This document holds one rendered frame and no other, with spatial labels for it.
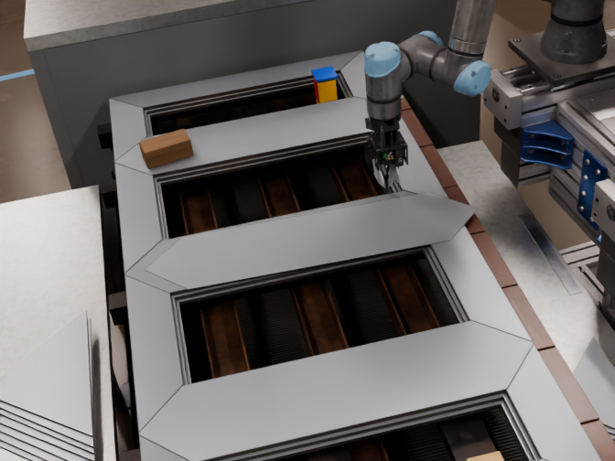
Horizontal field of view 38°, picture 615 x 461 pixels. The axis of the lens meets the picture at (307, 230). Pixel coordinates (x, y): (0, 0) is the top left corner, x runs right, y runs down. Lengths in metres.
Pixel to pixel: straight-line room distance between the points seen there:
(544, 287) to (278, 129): 0.79
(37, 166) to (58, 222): 1.69
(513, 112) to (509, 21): 2.55
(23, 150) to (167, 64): 1.65
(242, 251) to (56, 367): 0.46
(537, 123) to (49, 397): 1.26
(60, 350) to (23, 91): 2.82
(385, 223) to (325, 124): 0.44
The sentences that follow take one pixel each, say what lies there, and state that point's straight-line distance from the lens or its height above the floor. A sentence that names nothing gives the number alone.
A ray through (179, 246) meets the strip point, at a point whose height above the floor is 0.84.
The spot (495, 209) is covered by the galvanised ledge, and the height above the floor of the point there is 0.68.
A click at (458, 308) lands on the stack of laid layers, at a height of 0.83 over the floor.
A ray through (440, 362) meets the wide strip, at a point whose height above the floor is 0.84.
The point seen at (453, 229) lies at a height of 0.84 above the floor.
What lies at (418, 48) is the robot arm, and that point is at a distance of 1.96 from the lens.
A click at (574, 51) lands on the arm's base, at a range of 2.19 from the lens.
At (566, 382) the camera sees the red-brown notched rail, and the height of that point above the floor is 0.83.
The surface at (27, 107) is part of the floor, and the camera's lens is 4.50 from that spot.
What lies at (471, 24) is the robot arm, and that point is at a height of 1.26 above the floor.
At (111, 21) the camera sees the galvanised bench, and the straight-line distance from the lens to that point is 2.58.
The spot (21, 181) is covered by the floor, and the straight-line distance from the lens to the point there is 3.97.
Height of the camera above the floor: 2.10
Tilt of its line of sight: 39 degrees down
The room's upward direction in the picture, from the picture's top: 7 degrees counter-clockwise
